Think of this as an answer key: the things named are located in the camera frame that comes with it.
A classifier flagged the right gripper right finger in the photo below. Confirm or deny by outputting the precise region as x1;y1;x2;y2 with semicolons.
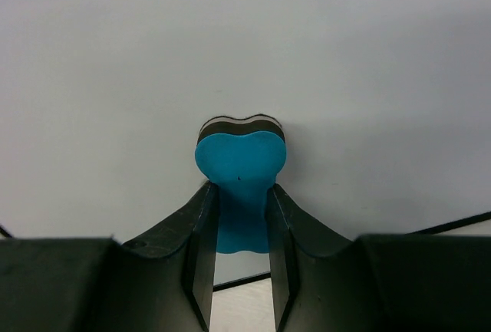
266;186;490;331

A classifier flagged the blue bone-shaped eraser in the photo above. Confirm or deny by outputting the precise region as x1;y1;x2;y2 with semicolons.
195;113;287;254

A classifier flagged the white whiteboard black frame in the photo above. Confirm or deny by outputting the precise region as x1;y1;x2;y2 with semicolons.
0;0;491;293

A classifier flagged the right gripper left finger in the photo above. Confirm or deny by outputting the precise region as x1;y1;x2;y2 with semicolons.
1;183;219;331

